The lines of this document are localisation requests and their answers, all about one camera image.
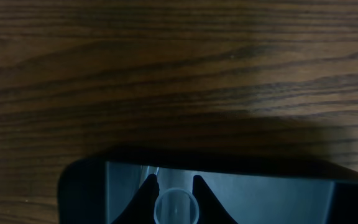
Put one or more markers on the clear test tube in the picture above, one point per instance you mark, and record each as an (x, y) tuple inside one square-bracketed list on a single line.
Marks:
[(176, 207), (149, 171)]

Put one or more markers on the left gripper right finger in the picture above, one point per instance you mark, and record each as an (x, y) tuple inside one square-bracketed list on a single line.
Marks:
[(210, 208)]

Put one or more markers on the black tray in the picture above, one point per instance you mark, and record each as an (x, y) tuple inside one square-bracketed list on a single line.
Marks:
[(259, 199)]

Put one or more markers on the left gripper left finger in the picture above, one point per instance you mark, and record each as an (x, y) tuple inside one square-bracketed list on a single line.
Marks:
[(141, 202)]

